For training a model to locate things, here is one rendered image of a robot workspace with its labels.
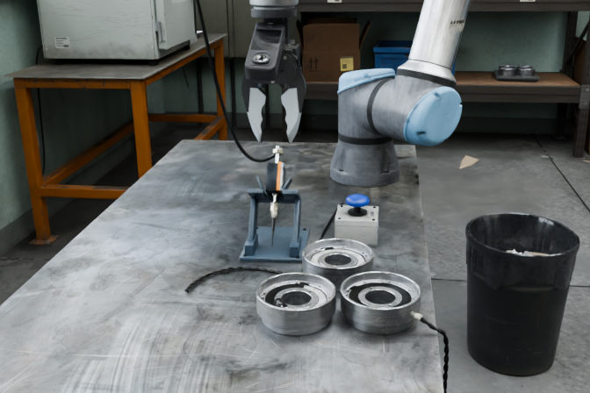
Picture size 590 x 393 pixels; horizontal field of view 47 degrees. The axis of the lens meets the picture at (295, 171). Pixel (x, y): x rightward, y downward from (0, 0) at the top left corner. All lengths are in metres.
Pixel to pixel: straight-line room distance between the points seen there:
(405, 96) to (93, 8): 2.10
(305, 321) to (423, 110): 0.53
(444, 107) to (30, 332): 0.80
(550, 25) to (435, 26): 3.69
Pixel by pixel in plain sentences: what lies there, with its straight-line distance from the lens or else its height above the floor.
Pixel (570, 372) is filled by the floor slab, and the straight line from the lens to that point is 2.36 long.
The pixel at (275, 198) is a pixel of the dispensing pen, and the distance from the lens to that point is 1.09.
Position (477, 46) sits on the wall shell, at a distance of 4.91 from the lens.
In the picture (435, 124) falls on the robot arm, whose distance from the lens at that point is 1.28.
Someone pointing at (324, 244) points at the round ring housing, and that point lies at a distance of 1.05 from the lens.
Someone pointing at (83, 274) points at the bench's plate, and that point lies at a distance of 1.09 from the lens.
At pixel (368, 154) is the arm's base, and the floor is 0.86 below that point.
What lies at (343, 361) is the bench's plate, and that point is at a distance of 0.84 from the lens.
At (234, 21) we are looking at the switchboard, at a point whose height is 0.81.
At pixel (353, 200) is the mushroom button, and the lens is 1.12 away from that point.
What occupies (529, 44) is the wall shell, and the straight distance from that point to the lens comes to 4.97.
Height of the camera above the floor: 1.27
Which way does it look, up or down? 18 degrees down
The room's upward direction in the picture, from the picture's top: 1 degrees counter-clockwise
